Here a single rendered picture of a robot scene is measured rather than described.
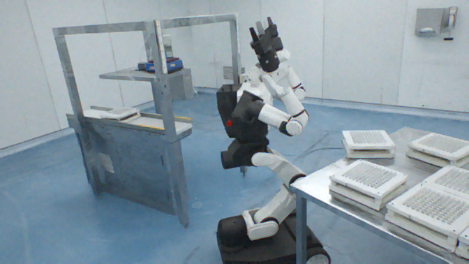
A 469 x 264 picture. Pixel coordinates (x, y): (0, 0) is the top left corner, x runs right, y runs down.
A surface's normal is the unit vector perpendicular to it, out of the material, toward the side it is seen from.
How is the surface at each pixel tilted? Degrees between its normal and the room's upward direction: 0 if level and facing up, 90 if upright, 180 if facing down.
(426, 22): 90
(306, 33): 90
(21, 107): 90
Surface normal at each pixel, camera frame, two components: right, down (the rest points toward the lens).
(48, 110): 0.80, 0.15
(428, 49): -0.60, 0.32
